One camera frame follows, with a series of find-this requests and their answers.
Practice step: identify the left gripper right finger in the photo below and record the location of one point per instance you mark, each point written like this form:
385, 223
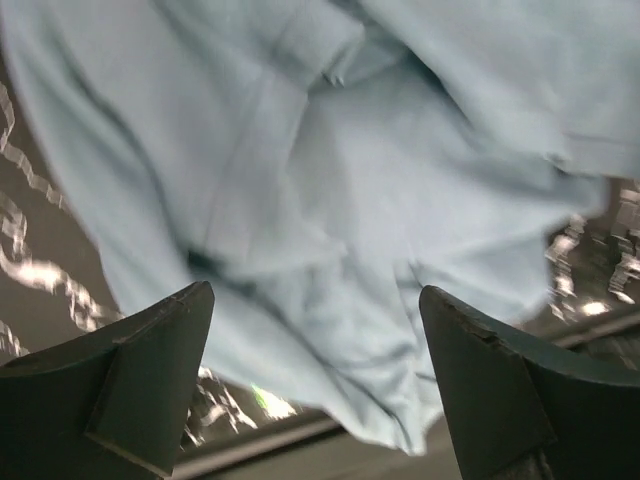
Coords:
519, 407

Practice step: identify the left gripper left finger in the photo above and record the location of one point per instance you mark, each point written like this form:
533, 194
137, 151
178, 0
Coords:
111, 404

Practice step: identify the grey-blue t-shirt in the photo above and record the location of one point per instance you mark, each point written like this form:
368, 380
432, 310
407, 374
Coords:
320, 162

